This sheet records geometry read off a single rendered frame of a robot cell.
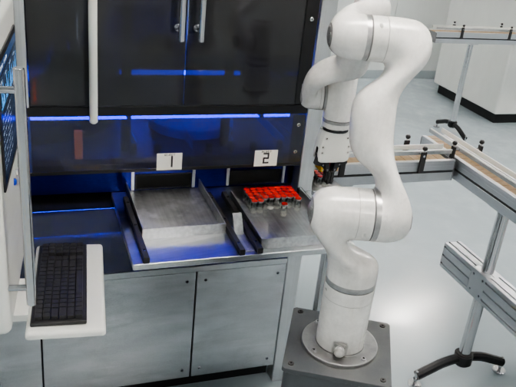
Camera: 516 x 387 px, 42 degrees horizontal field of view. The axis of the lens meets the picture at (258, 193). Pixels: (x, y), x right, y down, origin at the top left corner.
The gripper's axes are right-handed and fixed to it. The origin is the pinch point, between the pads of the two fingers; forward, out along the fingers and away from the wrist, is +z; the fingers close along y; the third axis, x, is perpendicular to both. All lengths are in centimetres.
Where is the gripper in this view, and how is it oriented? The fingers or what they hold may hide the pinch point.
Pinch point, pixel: (328, 176)
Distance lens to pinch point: 201.4
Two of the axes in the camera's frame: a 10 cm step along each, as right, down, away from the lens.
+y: -9.4, 0.5, -3.3
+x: 3.2, 4.3, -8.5
